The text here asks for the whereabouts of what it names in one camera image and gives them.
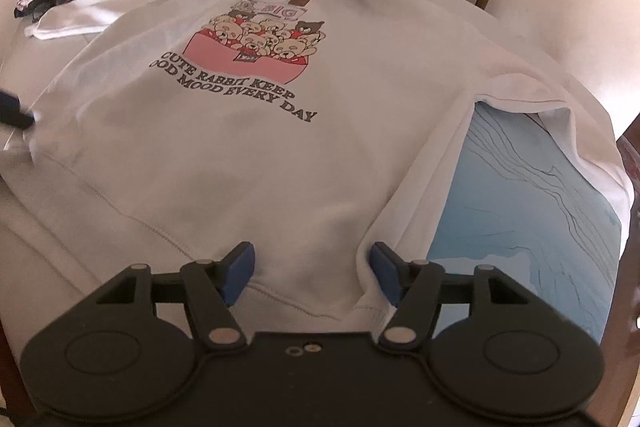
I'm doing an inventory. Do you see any white sweatshirt brown collar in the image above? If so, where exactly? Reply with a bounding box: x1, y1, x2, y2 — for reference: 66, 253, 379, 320
0, 0, 636, 335

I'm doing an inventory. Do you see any white blue printed tablecloth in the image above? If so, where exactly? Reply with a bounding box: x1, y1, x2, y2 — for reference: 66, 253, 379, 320
0, 0, 637, 408

